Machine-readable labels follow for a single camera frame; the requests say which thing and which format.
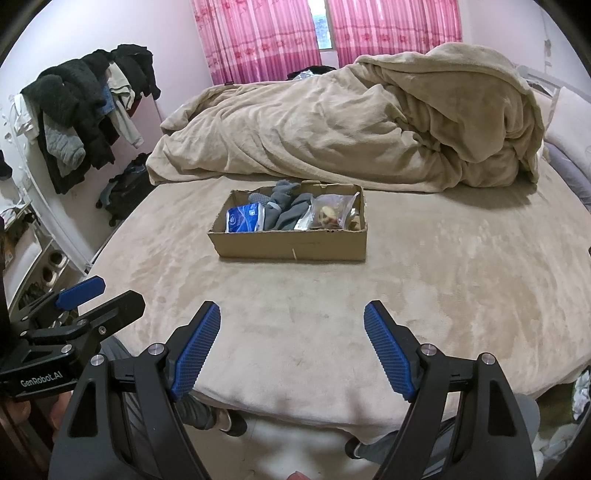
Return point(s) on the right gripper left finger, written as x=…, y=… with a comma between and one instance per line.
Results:
x=121, y=421

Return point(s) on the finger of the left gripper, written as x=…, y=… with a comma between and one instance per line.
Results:
x=78, y=292
x=94, y=326

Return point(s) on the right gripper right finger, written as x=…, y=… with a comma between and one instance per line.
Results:
x=490, y=438

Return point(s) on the grey sock bundle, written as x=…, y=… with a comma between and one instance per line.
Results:
x=284, y=206

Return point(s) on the person's left hand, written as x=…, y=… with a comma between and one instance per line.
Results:
x=19, y=412

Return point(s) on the white metal rack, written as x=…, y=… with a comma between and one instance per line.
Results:
x=45, y=258

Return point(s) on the black shoe left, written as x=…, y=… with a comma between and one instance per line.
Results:
x=230, y=422

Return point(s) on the black shoe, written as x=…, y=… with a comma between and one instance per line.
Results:
x=230, y=422
x=353, y=448

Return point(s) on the black shoe right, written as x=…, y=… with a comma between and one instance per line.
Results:
x=353, y=448

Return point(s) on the beige bed sheet mattress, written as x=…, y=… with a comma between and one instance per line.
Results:
x=505, y=271

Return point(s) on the hanging clothes on rack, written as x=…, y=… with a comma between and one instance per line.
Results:
x=75, y=111

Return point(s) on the blue white tissue pack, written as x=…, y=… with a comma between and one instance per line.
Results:
x=248, y=218

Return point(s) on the brown cardboard box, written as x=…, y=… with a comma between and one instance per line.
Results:
x=314, y=245

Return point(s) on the clear plastic snack bag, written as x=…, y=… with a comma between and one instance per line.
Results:
x=329, y=212

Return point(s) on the patterned pillow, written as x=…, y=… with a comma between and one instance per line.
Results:
x=566, y=118

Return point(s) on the tan rumpled blanket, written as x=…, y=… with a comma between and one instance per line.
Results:
x=410, y=122

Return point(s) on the pink window curtains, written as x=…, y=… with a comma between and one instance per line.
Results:
x=253, y=41

